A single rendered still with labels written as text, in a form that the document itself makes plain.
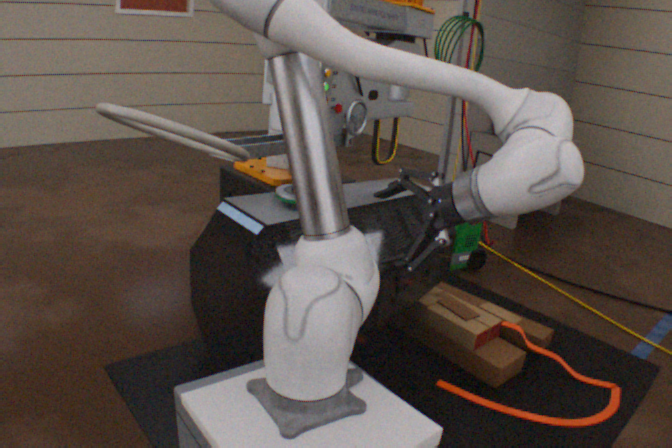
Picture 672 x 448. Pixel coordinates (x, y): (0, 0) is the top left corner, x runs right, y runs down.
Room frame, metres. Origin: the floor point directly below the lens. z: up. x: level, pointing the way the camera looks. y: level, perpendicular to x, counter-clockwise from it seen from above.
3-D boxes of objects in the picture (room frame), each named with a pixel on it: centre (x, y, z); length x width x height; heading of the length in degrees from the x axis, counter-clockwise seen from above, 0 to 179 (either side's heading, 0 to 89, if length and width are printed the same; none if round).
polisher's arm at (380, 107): (2.28, -0.09, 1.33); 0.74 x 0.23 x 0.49; 147
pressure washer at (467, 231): (3.45, -0.95, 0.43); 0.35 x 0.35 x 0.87; 28
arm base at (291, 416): (0.78, 0.01, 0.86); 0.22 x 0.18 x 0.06; 124
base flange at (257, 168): (2.89, 0.31, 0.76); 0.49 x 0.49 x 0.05; 43
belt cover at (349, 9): (2.25, -0.05, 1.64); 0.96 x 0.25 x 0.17; 147
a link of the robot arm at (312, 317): (0.79, 0.03, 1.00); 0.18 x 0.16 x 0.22; 164
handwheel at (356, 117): (1.99, -0.03, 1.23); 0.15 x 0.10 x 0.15; 147
